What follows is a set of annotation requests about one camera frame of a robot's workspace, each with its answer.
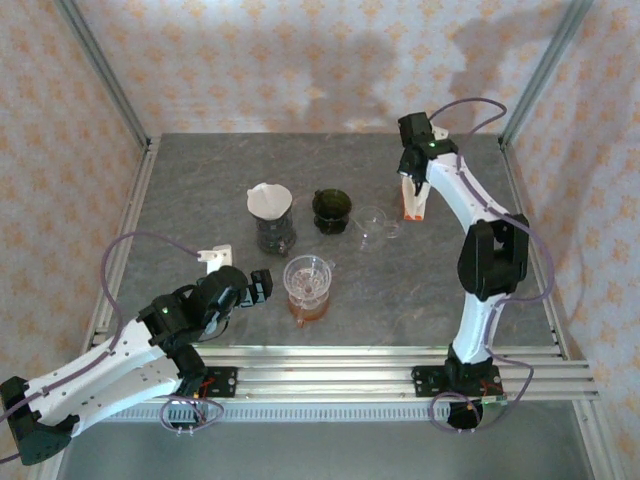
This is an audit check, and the white orange filter box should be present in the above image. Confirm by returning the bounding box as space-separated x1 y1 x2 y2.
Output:
399 174 429 223

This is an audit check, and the clear coffee dripper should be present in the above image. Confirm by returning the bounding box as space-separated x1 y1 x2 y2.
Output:
282 253 335 307

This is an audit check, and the smoky grey glass carafe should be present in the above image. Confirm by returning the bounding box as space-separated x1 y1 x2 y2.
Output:
254 214 297 257

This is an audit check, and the orange glass carafe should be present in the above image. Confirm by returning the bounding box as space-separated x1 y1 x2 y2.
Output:
287 294 331 330

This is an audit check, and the dark green coffee dripper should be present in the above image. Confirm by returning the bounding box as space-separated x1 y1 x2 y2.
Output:
310 188 354 236

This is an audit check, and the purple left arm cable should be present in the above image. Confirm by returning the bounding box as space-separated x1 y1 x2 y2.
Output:
0 232 225 464

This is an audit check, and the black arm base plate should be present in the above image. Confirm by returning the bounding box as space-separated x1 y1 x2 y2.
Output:
197 365 239 400
412 364 504 400

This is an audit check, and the aluminium table side rail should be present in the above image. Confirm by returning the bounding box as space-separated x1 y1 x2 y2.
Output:
499 139 571 361
79 137 162 361

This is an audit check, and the aluminium mounting rail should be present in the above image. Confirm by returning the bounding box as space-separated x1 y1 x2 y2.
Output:
58 344 601 402

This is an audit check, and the grey slotted cable duct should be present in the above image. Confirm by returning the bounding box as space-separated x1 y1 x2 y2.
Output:
107 399 484 425

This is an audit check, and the aluminium frame post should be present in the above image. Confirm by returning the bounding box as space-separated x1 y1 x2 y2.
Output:
52 0 154 151
498 0 596 147

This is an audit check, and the aluminium frame leg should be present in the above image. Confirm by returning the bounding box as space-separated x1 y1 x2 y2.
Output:
34 449 71 480
572 399 629 480

